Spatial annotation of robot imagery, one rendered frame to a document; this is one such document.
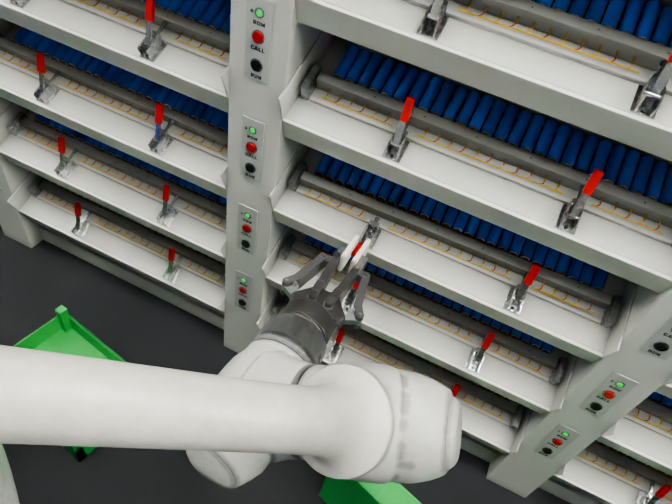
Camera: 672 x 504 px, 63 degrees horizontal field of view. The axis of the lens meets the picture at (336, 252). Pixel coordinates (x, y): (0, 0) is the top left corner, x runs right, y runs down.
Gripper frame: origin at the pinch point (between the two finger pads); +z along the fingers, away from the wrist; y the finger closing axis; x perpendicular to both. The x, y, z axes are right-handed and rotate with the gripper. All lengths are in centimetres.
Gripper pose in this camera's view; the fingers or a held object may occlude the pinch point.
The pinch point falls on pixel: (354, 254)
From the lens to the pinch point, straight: 87.4
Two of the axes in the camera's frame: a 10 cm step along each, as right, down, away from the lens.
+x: 2.1, -7.4, -6.3
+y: 9.0, 4.1, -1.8
